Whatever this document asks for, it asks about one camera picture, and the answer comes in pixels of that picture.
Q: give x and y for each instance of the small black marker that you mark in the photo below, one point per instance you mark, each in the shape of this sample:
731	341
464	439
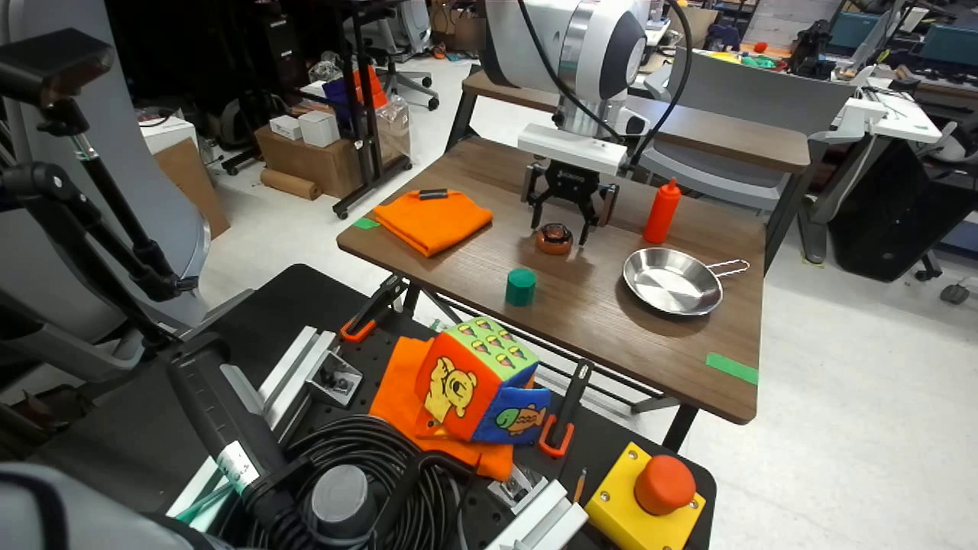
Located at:
433	192

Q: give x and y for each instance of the green tape strip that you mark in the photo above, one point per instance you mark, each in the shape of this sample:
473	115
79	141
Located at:
731	367

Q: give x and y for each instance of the black camera on tripod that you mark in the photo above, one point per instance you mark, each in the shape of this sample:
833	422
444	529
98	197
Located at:
57	70

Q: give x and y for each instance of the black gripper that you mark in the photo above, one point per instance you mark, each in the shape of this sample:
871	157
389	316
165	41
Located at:
570	182

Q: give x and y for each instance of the small green cup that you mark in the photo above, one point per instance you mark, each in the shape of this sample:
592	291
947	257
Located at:
520	287

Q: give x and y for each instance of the grey rounded robot base housing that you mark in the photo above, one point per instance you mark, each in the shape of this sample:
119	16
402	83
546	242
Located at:
73	508

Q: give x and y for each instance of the black office chair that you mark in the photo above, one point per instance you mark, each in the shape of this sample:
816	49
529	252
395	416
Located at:
891	207

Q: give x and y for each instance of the round grey knob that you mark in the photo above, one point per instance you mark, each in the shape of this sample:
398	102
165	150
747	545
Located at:
340	500

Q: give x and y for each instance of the folded orange cloth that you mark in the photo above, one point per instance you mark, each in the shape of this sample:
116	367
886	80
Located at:
433	218

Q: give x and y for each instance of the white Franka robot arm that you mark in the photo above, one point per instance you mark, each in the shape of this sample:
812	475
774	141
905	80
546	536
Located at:
570	49

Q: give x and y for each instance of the short aluminium extrusion rail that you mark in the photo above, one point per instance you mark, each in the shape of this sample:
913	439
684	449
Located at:
540	521

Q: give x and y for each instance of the open cardboard box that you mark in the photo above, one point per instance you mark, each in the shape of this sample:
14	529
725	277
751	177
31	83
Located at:
323	164

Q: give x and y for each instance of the tall cardboard box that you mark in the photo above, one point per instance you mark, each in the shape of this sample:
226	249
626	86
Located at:
193	184

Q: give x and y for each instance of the small green tape square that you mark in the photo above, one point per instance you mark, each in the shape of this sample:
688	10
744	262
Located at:
364	224

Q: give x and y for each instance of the long aluminium extrusion rail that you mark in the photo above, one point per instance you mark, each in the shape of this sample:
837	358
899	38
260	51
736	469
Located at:
292	369

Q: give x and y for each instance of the colourful plush cube toy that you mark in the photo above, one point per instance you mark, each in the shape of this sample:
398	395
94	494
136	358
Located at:
476	383

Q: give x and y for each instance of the silver metal frying pan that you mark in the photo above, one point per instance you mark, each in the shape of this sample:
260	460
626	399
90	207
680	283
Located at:
675	283

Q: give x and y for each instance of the grey chair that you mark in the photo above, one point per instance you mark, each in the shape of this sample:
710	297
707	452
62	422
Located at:
744	110

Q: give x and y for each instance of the red ketchup squeeze bottle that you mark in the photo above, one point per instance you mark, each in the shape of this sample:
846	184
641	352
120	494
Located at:
663	213

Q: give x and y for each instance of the grey partition panel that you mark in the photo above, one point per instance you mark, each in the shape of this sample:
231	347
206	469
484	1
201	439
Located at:
124	152

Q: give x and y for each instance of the orange and black clamp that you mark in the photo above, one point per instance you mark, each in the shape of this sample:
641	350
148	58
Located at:
560	422
362	318

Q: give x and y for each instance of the small metal bracket with screws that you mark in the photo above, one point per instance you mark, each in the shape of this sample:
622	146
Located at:
334	378

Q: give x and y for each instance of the black rectangular post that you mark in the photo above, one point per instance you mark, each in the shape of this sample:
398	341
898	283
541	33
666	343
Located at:
226	406

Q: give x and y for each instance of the black metal stand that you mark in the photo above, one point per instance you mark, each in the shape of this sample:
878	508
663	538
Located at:
364	110

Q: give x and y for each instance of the yellow box with red button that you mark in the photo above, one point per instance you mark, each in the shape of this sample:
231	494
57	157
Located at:
647	503

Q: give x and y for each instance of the white desk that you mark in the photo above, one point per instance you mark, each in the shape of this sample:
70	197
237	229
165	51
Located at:
889	117

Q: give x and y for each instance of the brown wooden table with shelf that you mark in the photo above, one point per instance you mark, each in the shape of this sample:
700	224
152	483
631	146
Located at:
600	293

